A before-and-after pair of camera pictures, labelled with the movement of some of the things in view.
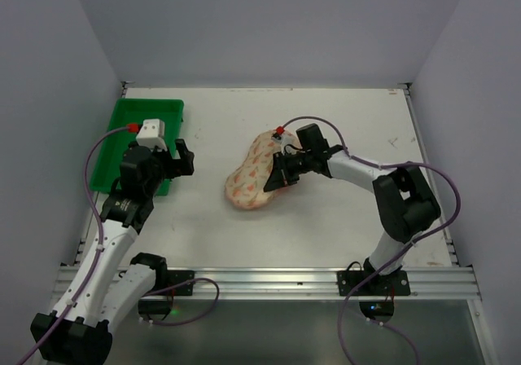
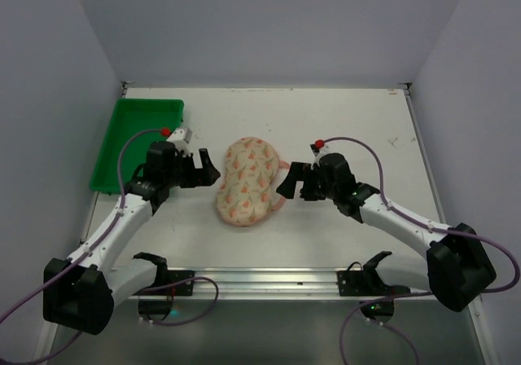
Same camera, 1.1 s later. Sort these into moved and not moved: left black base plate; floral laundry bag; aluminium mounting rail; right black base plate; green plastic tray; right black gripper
Moved: right black gripper; floral laundry bag
Not moved: green plastic tray; right black base plate; left black base plate; aluminium mounting rail
